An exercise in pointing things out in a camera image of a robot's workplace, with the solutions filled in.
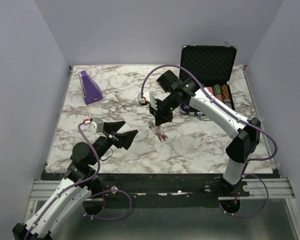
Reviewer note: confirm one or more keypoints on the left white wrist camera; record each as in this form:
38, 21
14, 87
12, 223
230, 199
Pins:
95, 125

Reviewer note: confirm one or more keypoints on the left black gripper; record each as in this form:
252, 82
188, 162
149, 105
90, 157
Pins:
125, 139

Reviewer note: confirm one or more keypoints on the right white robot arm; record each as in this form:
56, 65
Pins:
242, 131

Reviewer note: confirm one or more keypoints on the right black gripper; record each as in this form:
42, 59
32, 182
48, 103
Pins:
160, 117

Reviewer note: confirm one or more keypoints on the black poker chip case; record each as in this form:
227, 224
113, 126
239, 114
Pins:
212, 65

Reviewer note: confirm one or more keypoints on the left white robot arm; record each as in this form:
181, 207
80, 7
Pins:
81, 180

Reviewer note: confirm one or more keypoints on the red keyring with keys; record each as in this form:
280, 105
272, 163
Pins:
157, 131

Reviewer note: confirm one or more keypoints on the purple wedge-shaped box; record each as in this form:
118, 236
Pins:
91, 92

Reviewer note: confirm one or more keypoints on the pink playing card deck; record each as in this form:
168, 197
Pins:
210, 89

